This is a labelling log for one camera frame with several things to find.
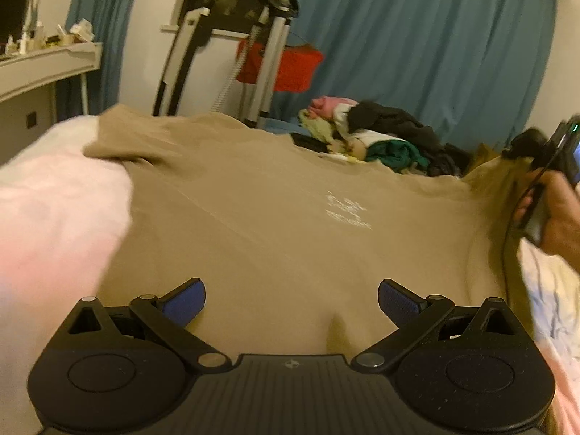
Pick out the blue cloth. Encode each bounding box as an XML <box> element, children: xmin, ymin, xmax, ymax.
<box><xmin>263</xmin><ymin>118</ymin><xmax>300</xmax><ymax>134</ymax></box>

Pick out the tissue box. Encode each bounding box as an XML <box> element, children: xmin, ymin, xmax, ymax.
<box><xmin>68</xmin><ymin>19</ymin><xmax>96</xmax><ymax>42</ymax></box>

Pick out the wide blue curtain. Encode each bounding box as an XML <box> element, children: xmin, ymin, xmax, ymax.
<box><xmin>272</xmin><ymin>0</ymin><xmax>558</xmax><ymax>177</ymax></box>

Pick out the person's right hand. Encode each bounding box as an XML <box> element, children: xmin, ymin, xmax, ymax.
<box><xmin>514</xmin><ymin>170</ymin><xmax>580</xmax><ymax>277</ymax></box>

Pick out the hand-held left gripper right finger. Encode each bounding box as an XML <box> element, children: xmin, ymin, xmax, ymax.
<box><xmin>353</xmin><ymin>279</ymin><xmax>518</xmax><ymax>375</ymax></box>

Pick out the narrow blue curtain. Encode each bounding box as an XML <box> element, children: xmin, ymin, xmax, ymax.
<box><xmin>54</xmin><ymin>0</ymin><xmax>146</xmax><ymax>114</ymax></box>

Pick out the tan printed t-shirt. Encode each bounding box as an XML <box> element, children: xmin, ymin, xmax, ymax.
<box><xmin>84</xmin><ymin>104</ymin><xmax>551</xmax><ymax>435</ymax></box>

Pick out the red bag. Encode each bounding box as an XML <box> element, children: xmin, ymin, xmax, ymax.
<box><xmin>236</xmin><ymin>38</ymin><xmax>324</xmax><ymax>94</ymax></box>

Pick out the pastel bed blanket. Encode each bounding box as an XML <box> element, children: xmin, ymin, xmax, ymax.
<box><xmin>0</xmin><ymin>113</ymin><xmax>580</xmax><ymax>435</ymax></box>

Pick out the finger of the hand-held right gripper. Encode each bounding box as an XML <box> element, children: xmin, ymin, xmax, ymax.
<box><xmin>504</xmin><ymin>129</ymin><xmax>551</xmax><ymax>159</ymax></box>

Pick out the white dresser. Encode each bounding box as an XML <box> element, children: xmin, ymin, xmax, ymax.
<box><xmin>0</xmin><ymin>43</ymin><xmax>103</xmax><ymax>109</ymax></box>

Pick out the garment steamer stand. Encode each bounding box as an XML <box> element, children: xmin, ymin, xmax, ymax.
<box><xmin>213</xmin><ymin>0</ymin><xmax>300</xmax><ymax>130</ymax></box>

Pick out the pile of clothes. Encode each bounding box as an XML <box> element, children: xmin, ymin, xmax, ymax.
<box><xmin>292</xmin><ymin>95</ymin><xmax>476</xmax><ymax>177</ymax></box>

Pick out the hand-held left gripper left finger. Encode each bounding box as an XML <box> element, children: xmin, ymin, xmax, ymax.
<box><xmin>66</xmin><ymin>279</ymin><xmax>229</xmax><ymax>375</ymax></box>

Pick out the group of cosmetic bottles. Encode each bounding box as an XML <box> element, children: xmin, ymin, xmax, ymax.
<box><xmin>0</xmin><ymin>22</ymin><xmax>69</xmax><ymax>55</ymax></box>

